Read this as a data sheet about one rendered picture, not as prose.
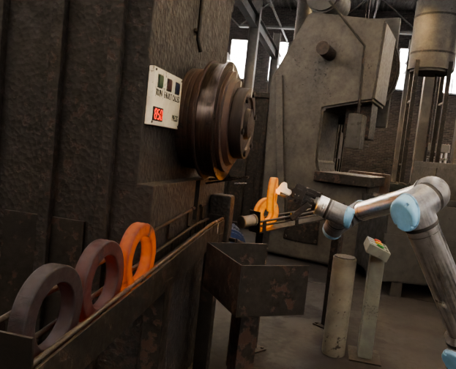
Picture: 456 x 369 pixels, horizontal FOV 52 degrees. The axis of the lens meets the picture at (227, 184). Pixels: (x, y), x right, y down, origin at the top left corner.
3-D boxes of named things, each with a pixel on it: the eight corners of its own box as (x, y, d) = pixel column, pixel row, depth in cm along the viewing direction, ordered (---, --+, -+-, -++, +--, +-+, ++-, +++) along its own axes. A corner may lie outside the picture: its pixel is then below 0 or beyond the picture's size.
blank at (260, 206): (259, 233, 238) (263, 235, 235) (249, 209, 231) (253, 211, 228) (277, 214, 245) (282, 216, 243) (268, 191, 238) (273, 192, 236)
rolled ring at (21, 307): (84, 252, 93) (69, 250, 94) (23, 287, 75) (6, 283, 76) (82, 338, 97) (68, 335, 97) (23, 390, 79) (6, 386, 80)
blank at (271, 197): (268, 180, 203) (275, 181, 202) (271, 174, 218) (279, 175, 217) (265, 214, 206) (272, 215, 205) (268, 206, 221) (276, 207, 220)
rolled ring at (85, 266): (126, 232, 111) (113, 230, 112) (85, 254, 93) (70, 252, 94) (122, 305, 114) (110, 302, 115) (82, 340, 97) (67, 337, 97)
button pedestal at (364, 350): (348, 362, 237) (364, 242, 232) (348, 344, 260) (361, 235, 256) (381, 369, 234) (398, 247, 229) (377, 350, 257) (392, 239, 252)
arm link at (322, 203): (322, 216, 211) (321, 218, 202) (312, 211, 212) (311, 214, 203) (330, 198, 210) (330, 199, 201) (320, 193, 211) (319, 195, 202)
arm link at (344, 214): (346, 233, 206) (353, 222, 198) (320, 222, 209) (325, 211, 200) (353, 217, 211) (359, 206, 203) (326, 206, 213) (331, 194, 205)
